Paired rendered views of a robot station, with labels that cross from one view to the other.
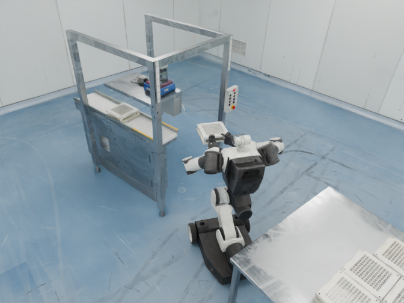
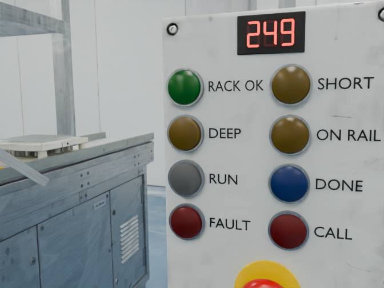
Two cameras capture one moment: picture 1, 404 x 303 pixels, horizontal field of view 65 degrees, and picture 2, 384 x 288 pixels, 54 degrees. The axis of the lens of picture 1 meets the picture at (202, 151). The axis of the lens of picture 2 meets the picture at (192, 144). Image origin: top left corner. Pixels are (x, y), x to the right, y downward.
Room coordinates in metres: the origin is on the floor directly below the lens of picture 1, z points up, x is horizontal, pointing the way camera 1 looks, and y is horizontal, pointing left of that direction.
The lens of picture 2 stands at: (2.90, -0.55, 1.06)
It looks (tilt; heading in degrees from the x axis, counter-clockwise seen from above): 7 degrees down; 69
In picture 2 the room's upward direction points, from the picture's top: 1 degrees counter-clockwise
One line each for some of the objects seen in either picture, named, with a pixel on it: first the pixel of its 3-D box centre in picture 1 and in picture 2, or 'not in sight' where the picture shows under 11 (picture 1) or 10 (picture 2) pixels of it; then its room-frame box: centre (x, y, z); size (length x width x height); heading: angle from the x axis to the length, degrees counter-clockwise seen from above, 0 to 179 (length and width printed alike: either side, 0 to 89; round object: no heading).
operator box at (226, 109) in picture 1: (230, 98); (272, 178); (3.07, -0.28, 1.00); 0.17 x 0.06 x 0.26; 142
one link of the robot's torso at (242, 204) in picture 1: (238, 199); not in sight; (1.73, -0.30, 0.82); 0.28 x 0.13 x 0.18; 17
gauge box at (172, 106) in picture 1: (169, 101); not in sight; (2.61, 0.32, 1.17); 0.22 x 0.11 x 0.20; 52
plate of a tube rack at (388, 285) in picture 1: (370, 273); not in sight; (1.10, -1.01, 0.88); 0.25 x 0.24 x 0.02; 130
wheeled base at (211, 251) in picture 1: (228, 241); not in sight; (1.83, -0.27, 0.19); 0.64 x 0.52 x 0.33; 17
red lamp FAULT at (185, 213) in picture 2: not in sight; (186, 222); (3.00, -0.27, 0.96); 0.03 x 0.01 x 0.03; 142
